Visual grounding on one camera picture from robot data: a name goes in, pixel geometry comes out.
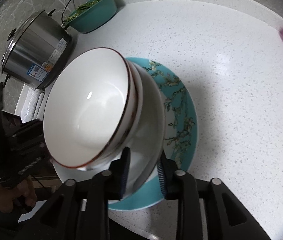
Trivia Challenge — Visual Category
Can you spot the large white bowl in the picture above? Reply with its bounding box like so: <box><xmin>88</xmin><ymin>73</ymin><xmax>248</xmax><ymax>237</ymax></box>
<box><xmin>124</xmin><ymin>59</ymin><xmax>165</xmax><ymax>198</ymax></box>

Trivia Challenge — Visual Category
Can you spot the large teal floral plate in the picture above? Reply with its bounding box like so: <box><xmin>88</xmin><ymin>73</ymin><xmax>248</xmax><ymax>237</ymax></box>
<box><xmin>52</xmin><ymin>57</ymin><xmax>198</xmax><ymax>211</ymax></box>

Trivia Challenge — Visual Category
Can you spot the floral patterned ceramic bowl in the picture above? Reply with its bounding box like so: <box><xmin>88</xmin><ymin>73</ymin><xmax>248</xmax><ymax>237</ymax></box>
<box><xmin>43</xmin><ymin>47</ymin><xmax>143</xmax><ymax>169</ymax></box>

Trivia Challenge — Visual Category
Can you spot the person's left hand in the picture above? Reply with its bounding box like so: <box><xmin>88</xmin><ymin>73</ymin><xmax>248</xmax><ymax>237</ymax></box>
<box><xmin>0</xmin><ymin>177</ymin><xmax>37</xmax><ymax>213</ymax></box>

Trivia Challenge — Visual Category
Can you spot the stainless steel rice cooker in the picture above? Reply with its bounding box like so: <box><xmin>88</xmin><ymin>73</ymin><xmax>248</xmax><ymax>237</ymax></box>
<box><xmin>1</xmin><ymin>10</ymin><xmax>74</xmax><ymax>89</ymax></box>

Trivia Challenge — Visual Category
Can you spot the teal basin with greens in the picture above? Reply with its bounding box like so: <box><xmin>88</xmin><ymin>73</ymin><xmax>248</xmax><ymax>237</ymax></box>
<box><xmin>62</xmin><ymin>0</ymin><xmax>118</xmax><ymax>34</ymax></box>

